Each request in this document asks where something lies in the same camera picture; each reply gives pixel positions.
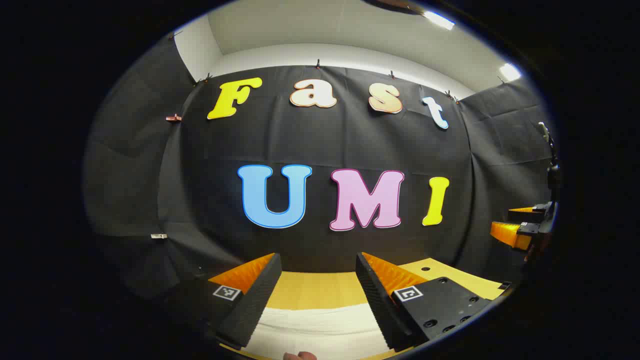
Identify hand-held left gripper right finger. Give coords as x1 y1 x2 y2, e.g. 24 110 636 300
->
355 252 513 353

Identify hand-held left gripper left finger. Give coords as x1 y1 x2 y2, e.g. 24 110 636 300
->
197 252 283 351

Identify white jeans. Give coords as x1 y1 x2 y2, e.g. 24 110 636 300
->
244 305 394 360

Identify white ceiling light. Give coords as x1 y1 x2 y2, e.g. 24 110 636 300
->
422 10 456 31
498 62 523 83

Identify black backdrop cloth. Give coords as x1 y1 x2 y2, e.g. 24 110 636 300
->
82 34 559 302

